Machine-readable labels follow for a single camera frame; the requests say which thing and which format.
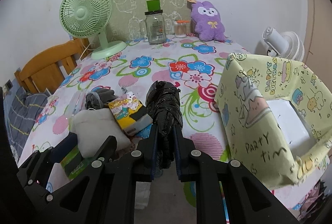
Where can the pink black bag on floor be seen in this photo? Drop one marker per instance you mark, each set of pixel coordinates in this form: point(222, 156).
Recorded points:
point(317, 205)

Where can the dark grey drawstring pouch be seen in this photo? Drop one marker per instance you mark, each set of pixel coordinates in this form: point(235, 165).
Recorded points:
point(99, 98)

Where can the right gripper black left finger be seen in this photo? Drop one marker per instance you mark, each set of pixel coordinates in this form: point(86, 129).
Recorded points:
point(105, 193)

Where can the green tissue pack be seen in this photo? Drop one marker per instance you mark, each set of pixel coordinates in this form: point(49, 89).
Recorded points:
point(74, 163)

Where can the toothpick jar orange lid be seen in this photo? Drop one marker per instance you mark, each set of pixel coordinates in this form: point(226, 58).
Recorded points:
point(180, 28)

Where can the green desk fan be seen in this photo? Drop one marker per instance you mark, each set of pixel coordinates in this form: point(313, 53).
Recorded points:
point(87, 18)

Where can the black plastic bag bundle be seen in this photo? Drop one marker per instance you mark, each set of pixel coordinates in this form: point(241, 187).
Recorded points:
point(163, 106)

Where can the green cup on jar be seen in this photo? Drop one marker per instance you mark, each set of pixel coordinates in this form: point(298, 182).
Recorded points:
point(153, 5)

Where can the green cartoon backing board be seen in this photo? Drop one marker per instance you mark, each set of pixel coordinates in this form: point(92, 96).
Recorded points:
point(126, 16)

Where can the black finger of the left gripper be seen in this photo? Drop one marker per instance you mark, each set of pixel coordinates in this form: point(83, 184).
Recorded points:
point(86, 174)

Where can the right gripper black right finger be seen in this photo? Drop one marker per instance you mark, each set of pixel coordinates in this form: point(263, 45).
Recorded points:
point(226, 192)

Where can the clear plastic sleeve pack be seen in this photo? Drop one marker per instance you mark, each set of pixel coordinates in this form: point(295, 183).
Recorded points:
point(76, 104)

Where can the glass mason jar mug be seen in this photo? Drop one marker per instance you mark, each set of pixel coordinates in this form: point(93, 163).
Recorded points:
point(153, 27)

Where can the yellow cartoon paper box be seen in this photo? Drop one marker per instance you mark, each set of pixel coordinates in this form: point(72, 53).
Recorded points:
point(277, 117)

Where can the grey plaid bedding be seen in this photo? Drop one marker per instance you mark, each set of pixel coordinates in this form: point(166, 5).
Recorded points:
point(22, 115)

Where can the white cloth drawstring pouch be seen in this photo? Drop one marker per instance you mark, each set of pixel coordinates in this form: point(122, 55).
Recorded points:
point(93, 127)

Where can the yellow cartoon print pouch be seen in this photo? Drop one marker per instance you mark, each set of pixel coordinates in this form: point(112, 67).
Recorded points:
point(130, 114)

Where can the purple plush bunny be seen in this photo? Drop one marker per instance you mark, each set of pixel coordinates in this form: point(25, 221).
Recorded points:
point(207, 21)

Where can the white standing fan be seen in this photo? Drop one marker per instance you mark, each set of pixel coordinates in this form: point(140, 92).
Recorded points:
point(284, 45)

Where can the floral tablecloth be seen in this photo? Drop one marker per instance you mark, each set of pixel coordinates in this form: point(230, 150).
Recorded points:
point(195, 67)

